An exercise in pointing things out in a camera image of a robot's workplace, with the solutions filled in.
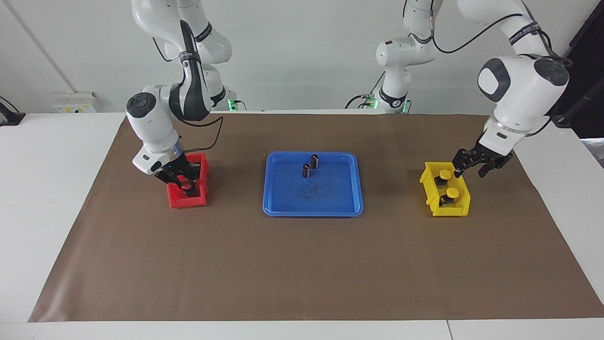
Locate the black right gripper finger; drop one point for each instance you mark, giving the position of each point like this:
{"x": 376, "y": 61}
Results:
{"x": 178, "y": 182}
{"x": 195, "y": 172}

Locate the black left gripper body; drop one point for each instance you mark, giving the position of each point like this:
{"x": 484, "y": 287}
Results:
{"x": 493, "y": 153}

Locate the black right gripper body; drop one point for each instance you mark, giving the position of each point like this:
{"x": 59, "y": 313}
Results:
{"x": 172, "y": 170}

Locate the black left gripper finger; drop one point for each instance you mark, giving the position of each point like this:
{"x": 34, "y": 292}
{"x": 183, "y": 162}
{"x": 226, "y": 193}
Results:
{"x": 463, "y": 160}
{"x": 493, "y": 166}

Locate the red push button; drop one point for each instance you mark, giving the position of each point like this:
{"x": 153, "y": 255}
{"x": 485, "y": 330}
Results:
{"x": 191, "y": 191}

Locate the yellow push button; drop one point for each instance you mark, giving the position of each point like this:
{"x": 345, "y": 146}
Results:
{"x": 444, "y": 174}
{"x": 452, "y": 192}

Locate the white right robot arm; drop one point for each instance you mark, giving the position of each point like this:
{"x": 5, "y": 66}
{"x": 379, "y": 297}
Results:
{"x": 151, "y": 118}

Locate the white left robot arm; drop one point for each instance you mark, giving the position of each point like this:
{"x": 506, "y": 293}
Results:
{"x": 524, "y": 94}

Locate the blue plastic tray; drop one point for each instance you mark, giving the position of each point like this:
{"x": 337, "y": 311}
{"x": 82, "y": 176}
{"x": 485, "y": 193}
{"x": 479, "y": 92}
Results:
{"x": 330, "y": 198}

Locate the red plastic bin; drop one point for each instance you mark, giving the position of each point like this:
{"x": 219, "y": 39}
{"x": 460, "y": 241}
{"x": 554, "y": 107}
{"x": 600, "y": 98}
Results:
{"x": 188, "y": 203}

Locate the yellow plastic bin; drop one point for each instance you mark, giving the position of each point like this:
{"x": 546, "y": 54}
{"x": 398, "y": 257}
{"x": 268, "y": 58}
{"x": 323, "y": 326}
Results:
{"x": 453, "y": 211}

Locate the black tripod leg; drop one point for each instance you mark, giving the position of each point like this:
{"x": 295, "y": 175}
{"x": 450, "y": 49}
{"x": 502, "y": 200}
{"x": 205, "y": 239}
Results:
{"x": 578, "y": 108}

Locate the black cylindrical capacitor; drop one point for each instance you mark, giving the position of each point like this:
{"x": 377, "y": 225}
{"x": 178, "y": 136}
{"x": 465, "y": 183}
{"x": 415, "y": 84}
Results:
{"x": 306, "y": 170}
{"x": 314, "y": 160}

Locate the white power strip box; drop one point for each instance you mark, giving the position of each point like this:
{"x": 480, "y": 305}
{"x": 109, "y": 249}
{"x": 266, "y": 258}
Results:
{"x": 73, "y": 104}

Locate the black background panel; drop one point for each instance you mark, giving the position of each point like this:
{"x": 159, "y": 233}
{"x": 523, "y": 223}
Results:
{"x": 590, "y": 71}

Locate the brown paper mat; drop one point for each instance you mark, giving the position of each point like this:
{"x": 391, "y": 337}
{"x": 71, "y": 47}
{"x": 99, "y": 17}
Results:
{"x": 302, "y": 264}

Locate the black camera stand foot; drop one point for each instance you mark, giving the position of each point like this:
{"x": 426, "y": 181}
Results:
{"x": 9, "y": 118}

